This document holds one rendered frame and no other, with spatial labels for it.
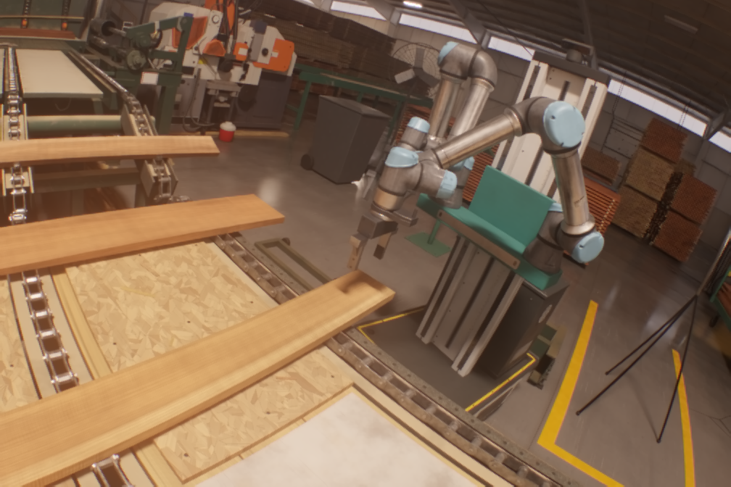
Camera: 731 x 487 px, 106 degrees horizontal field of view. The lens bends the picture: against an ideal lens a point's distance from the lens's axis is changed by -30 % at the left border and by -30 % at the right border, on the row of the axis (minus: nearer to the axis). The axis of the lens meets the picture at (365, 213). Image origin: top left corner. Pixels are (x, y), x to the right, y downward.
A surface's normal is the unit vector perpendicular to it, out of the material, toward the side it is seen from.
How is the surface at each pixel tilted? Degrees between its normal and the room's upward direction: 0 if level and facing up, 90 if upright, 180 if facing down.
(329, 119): 94
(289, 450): 0
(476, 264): 90
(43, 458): 0
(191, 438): 0
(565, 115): 85
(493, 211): 90
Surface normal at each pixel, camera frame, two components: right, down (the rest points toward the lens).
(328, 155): -0.61, 0.17
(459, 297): -0.73, 0.02
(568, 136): 0.06, 0.29
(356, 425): 0.30, -0.89
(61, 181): 0.74, 0.45
